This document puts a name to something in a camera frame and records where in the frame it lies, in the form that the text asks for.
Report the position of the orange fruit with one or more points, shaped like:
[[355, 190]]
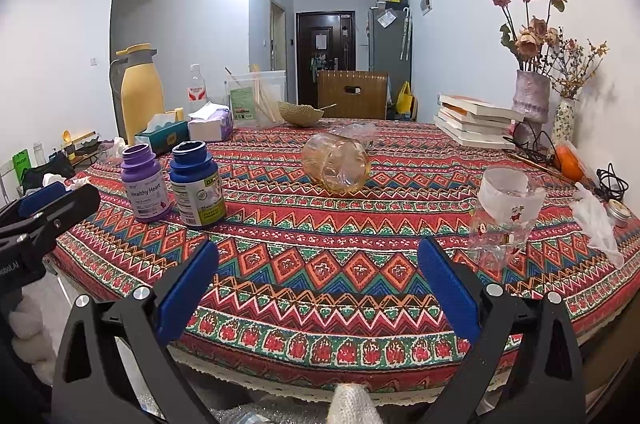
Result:
[[570, 164]]

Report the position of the small floral vase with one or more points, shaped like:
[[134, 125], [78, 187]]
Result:
[[565, 121]]

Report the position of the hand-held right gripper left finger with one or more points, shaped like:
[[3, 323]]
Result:
[[187, 289]]

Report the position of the clear bottle with red label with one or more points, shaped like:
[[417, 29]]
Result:
[[197, 89]]

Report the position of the clear plastic container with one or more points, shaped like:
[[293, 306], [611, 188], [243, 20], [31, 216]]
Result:
[[272, 86]]

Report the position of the pink ceramic vase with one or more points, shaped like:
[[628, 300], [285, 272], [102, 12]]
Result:
[[531, 96]]

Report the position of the wooden chair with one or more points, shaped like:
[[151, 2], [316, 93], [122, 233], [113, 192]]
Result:
[[340, 104]]

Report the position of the crumpled white tissue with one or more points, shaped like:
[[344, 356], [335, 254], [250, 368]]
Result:
[[55, 180]]

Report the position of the wooden interior door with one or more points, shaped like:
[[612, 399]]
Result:
[[278, 34]]

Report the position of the dried yellow twigs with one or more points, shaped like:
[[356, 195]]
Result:
[[580, 69]]

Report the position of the grey refrigerator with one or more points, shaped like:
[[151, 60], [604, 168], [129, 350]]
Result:
[[387, 49]]

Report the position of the bundle of wooden chopsticks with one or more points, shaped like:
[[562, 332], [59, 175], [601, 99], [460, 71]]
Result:
[[264, 96]]

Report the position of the clear amber plastic jar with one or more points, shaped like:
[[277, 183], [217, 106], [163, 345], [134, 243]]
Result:
[[337, 164]]

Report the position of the purple white tissue pack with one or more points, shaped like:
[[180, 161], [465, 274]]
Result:
[[210, 126]]

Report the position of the white folded umbrella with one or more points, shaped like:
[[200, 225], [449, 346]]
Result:
[[406, 34]]

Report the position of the teal tissue box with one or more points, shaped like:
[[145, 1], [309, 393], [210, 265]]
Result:
[[162, 136]]

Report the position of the purple supplement bottle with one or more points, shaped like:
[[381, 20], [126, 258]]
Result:
[[147, 189]]

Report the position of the green labelled packet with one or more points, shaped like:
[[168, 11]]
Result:
[[243, 104]]

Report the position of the wooden stick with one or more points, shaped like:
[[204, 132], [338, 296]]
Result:
[[532, 162]]

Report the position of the wooden spoon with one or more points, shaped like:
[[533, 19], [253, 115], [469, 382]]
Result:
[[327, 106]]

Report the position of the black bag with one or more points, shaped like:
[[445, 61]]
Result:
[[47, 171]]

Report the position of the white plastic bag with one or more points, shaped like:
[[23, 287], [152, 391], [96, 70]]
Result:
[[597, 224]]

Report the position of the dried pink roses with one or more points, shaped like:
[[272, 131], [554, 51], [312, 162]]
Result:
[[532, 39]]

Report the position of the small clear bottle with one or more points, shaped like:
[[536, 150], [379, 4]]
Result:
[[38, 153]]

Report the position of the clear plastic bag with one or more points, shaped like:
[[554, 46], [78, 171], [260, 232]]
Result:
[[355, 133], [111, 151]]

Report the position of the stack of white books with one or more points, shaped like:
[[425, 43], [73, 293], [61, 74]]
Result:
[[467, 138]]

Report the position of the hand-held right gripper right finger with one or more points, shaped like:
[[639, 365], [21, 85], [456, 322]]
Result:
[[447, 289]]

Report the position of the patterned red tablecloth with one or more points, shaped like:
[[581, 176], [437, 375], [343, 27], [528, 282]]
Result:
[[325, 234]]

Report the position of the clear cup with white label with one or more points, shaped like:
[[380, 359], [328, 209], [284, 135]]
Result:
[[507, 214]]

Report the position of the woven bowl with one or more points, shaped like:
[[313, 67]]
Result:
[[300, 115]]

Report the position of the blue supplement bottle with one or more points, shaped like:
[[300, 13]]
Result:
[[197, 189]]

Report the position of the yellow tote bag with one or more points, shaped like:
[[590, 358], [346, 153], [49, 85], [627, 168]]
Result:
[[406, 104]]

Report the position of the green paper bag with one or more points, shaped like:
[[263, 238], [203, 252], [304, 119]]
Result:
[[21, 166]]

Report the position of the dark entrance door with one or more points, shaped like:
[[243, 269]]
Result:
[[325, 64]]

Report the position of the low wooden shelf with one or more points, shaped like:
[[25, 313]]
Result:
[[82, 144]]

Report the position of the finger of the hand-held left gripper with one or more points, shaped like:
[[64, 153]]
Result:
[[70, 211], [42, 199]]

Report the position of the yellow thermos jug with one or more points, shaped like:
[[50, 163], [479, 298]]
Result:
[[142, 99]]

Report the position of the white knit cloth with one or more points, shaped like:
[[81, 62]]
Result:
[[352, 406]]

